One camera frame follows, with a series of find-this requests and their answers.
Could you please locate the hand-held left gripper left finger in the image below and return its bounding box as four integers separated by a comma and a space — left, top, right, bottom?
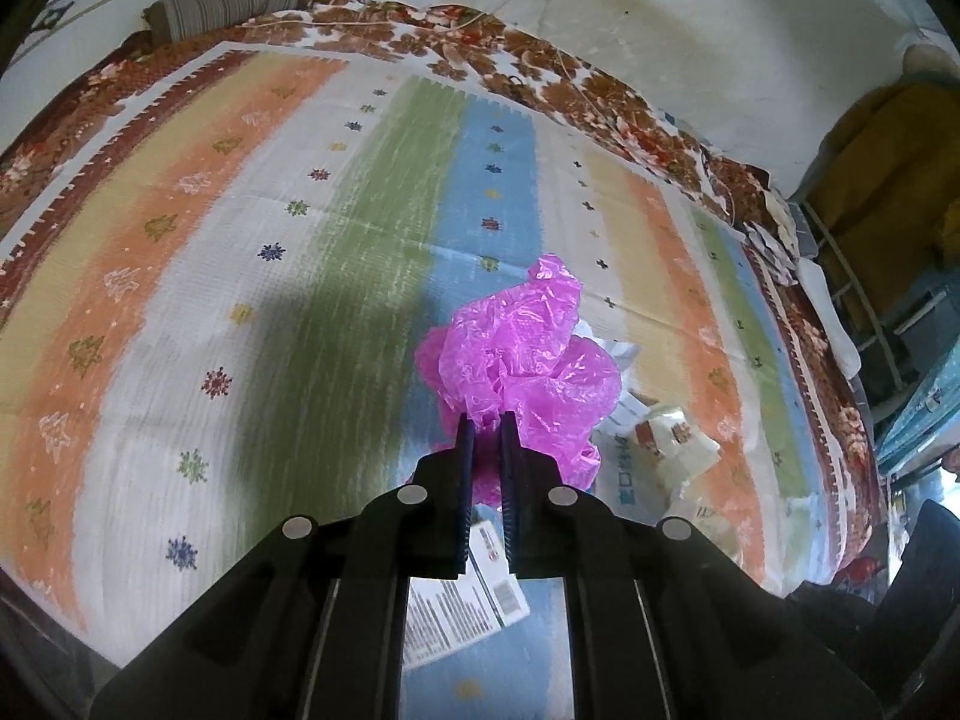
90, 416, 476, 720

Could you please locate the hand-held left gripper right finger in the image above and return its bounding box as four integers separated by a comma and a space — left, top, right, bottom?
501, 411, 880, 720

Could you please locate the pink plastic bag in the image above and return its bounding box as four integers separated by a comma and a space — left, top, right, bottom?
409, 253, 623, 507

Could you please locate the white packet with blue print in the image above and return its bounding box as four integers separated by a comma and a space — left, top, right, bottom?
596, 390, 676, 533

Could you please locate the white printed paper box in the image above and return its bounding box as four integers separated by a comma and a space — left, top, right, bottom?
403, 517, 530, 670

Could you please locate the yellow white snack packet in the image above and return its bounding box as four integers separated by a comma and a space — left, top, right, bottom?
641, 401, 725, 485

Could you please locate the striped colourful blanket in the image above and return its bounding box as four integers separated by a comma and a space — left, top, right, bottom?
0, 41, 848, 668

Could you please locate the white cloth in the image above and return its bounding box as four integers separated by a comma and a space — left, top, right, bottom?
795, 255, 863, 380

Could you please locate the brown floral bed sheet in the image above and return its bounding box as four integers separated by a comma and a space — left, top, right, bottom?
0, 0, 886, 593

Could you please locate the grey striped pillow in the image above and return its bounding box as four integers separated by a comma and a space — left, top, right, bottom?
142, 0, 301, 46

